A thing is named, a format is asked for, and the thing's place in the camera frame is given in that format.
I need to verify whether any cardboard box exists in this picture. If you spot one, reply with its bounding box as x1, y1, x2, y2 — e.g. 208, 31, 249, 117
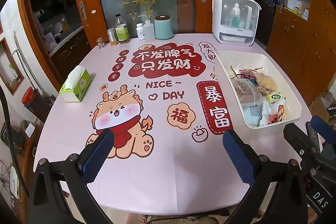
310, 91, 336, 122

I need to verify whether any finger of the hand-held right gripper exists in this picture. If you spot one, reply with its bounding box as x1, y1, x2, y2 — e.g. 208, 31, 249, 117
283, 123, 324, 162
307, 115, 336, 138

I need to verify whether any white dropper bottle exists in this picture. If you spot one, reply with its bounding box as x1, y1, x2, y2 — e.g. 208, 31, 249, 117
231, 3, 240, 20

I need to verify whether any white pill bottle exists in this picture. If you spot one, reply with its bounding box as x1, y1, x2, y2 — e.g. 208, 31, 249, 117
136, 23, 146, 40

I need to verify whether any light-blue canister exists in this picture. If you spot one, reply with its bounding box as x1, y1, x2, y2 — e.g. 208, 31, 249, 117
154, 15, 174, 40

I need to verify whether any glass bottle green label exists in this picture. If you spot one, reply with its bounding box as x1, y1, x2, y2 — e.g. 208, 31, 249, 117
115, 13, 130, 44

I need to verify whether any dark wooden door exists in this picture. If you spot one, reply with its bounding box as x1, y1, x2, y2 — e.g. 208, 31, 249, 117
251, 0, 280, 41

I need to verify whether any wooden framed picture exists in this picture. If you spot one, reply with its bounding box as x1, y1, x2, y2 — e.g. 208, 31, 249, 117
0, 38, 25, 95

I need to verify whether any orange-filled jar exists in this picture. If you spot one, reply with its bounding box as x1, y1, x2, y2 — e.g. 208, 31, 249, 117
107, 29, 118, 46

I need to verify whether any yellow noodle crisp packet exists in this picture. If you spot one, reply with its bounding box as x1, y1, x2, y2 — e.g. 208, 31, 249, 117
255, 73, 277, 92

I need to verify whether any clear squeeze wash bottle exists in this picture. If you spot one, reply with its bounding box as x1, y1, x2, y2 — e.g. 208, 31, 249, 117
139, 15, 156, 41

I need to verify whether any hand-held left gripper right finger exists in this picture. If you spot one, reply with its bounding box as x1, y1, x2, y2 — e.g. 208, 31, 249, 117
223, 129, 307, 224

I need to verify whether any white plastic bin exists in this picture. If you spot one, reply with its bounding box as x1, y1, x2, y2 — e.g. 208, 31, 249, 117
215, 51, 302, 130

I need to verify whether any green tissue box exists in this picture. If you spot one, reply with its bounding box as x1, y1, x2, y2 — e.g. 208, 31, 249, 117
59, 66, 92, 103

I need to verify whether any wooden shelf cabinet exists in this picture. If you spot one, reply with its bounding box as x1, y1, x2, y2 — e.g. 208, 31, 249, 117
265, 0, 336, 106

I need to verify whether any white sterilizer cabinet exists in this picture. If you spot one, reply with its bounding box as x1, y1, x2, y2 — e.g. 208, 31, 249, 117
212, 0, 262, 46

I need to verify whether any red-white bun snack packet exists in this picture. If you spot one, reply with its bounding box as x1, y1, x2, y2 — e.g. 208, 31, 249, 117
260, 98, 289, 126

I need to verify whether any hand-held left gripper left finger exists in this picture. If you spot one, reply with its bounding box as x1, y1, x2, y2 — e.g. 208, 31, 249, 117
31, 128, 116, 224

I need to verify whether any green snack packet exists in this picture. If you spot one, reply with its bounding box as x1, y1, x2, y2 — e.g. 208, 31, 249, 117
266, 93, 282, 104

